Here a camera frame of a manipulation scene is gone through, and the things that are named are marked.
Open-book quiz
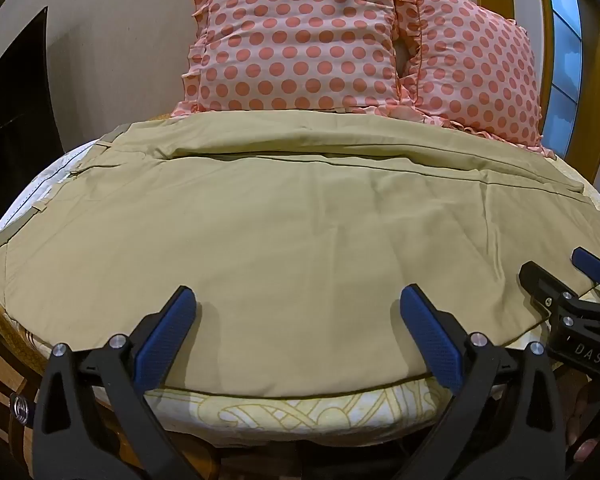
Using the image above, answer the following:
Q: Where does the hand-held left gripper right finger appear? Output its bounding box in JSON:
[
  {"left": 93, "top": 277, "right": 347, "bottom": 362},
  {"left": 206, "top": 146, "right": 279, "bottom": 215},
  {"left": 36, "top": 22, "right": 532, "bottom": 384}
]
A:
[{"left": 399, "top": 283, "right": 567, "bottom": 480}]

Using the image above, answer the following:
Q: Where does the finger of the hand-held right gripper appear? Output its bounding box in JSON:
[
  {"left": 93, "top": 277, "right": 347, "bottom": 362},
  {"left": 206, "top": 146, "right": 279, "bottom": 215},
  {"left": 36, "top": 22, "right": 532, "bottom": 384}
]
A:
[
  {"left": 518, "top": 261, "right": 582, "bottom": 317},
  {"left": 571, "top": 246, "right": 600, "bottom": 307}
]

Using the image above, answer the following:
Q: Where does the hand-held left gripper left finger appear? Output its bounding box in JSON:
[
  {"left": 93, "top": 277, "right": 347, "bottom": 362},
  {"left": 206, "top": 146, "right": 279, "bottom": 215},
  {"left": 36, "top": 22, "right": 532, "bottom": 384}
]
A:
[{"left": 32, "top": 285, "right": 201, "bottom": 480}]

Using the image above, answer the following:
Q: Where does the tan bed sheet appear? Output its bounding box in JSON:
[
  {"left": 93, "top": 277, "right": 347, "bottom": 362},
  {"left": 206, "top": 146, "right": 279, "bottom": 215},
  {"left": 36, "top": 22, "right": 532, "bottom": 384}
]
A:
[{"left": 0, "top": 109, "right": 600, "bottom": 402}]

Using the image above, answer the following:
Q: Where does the person's right hand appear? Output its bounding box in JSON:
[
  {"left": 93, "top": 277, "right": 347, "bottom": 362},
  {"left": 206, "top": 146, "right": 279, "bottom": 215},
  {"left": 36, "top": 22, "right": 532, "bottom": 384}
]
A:
[{"left": 565, "top": 382, "right": 600, "bottom": 463}]

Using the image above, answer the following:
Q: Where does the yellow patterned bed sheet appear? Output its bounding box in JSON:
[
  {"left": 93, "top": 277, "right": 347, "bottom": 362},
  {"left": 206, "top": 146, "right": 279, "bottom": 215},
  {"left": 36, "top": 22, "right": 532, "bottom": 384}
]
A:
[{"left": 0, "top": 136, "right": 600, "bottom": 450}]

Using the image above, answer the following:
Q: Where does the glass window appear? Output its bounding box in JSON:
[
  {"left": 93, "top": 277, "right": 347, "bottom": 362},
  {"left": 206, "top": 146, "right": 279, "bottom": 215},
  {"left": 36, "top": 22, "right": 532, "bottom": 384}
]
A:
[{"left": 541, "top": 0, "right": 587, "bottom": 162}]

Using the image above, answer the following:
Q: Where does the pink polka dot pillow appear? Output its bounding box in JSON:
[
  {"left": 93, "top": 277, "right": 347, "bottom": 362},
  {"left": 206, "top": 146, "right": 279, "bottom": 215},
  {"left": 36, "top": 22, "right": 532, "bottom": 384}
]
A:
[
  {"left": 394, "top": 0, "right": 557, "bottom": 159},
  {"left": 181, "top": 0, "right": 422, "bottom": 117}
]

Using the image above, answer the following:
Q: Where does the black panel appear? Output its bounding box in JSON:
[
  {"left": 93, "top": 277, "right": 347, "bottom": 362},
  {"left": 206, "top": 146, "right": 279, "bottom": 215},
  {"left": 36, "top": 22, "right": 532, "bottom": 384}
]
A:
[{"left": 0, "top": 7, "right": 67, "bottom": 223}]

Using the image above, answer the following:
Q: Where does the wooden bed frame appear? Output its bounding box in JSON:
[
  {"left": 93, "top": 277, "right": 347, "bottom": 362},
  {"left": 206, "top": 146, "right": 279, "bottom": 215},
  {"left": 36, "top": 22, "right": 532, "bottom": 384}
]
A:
[{"left": 0, "top": 280, "right": 131, "bottom": 480}]

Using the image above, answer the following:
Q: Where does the wooden window frame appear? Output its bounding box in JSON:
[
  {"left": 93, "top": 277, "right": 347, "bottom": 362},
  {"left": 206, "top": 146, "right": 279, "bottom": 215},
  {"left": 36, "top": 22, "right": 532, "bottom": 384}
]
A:
[{"left": 472, "top": 0, "right": 600, "bottom": 188}]

